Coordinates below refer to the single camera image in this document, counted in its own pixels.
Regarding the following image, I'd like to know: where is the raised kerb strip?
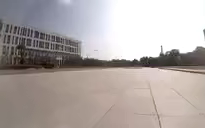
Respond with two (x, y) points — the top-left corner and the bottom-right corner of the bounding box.
(159, 66), (205, 76)

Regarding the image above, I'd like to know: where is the large white office building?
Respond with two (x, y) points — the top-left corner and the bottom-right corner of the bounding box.
(0, 17), (83, 67)

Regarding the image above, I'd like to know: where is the row of trees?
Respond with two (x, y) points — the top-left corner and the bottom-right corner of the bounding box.
(9, 45), (205, 69)

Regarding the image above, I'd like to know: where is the pale stone slab plaza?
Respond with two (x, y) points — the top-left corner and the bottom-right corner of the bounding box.
(0, 66), (205, 128)

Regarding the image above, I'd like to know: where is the tall slim tower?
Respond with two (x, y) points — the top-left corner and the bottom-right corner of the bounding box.
(159, 45), (165, 57)

